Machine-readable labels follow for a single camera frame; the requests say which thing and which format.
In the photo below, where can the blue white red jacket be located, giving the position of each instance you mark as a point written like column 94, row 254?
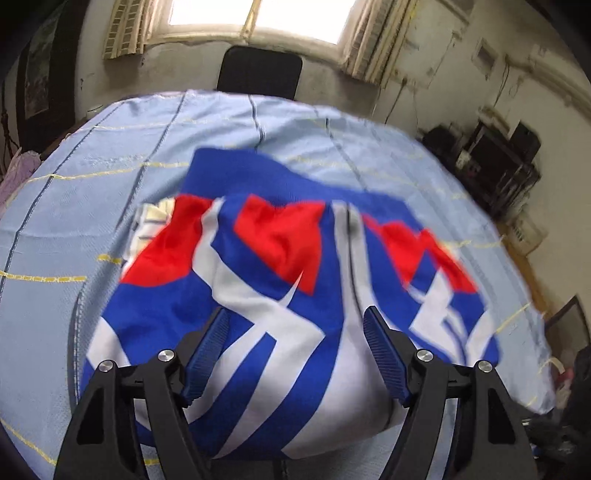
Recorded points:
column 277, row 295

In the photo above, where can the white wall box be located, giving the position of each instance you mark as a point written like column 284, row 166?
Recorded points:
column 485, row 55

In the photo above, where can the purple cloth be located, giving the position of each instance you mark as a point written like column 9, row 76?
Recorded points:
column 16, row 177

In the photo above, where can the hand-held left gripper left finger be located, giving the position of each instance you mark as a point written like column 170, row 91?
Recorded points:
column 207, row 355

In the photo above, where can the bright window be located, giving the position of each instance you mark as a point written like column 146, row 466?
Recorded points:
column 258, row 18

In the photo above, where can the black equipment rack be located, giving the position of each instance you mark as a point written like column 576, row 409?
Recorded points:
column 489, row 166

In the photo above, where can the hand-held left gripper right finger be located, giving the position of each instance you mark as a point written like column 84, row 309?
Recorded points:
column 385, row 357

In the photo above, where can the pale ribbed crate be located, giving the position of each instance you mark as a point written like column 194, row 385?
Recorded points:
column 525, row 234

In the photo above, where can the dark framed wall poster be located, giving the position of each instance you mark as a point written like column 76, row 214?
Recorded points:
column 41, row 69

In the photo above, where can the light blue bed sheet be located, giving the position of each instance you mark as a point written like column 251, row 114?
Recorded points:
column 115, row 138

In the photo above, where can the beige checked curtain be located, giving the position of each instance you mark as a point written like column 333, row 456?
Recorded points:
column 127, row 32
column 376, row 41

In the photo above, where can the black chair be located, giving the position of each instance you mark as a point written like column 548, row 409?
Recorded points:
column 258, row 74

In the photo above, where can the dark picture frame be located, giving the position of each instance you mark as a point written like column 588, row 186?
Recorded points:
column 570, row 323

